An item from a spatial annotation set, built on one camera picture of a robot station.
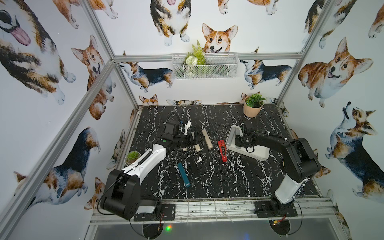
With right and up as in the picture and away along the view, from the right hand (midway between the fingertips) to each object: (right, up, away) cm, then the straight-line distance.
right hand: (236, 140), depth 97 cm
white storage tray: (+12, -6, -4) cm, 14 cm away
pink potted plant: (+14, +24, +8) cm, 29 cm away
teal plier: (-30, -21, -15) cm, 40 cm away
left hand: (-22, +4, -15) cm, 27 cm away
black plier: (-26, -16, -9) cm, 32 cm away
